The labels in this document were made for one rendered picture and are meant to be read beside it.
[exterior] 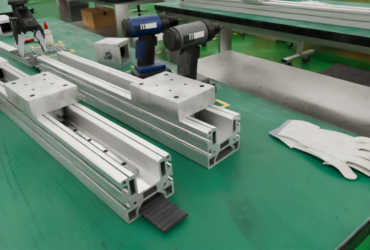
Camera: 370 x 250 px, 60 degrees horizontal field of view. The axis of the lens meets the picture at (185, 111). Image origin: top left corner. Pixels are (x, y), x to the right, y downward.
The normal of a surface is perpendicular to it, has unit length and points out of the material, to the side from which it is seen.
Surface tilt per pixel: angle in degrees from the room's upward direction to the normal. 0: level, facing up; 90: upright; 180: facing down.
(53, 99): 90
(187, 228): 0
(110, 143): 90
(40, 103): 90
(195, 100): 90
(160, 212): 0
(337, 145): 4
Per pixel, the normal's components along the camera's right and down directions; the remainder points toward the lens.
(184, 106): 0.70, 0.29
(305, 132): 0.06, -0.85
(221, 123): -0.72, 0.34
